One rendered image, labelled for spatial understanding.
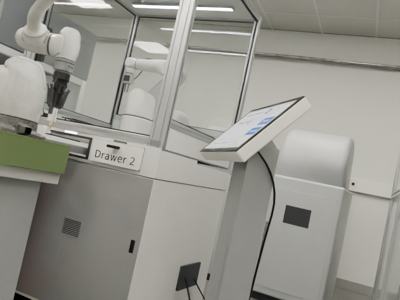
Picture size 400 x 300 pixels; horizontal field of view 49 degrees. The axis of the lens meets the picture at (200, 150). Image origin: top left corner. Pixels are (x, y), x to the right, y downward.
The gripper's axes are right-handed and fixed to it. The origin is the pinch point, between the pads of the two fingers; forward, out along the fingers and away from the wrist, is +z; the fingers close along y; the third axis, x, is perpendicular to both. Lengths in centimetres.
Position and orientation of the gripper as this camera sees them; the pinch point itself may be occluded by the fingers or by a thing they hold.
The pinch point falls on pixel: (52, 114)
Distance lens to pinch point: 215.1
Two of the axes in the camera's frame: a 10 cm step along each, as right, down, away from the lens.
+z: -2.1, 9.8, -0.5
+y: 4.0, 1.3, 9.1
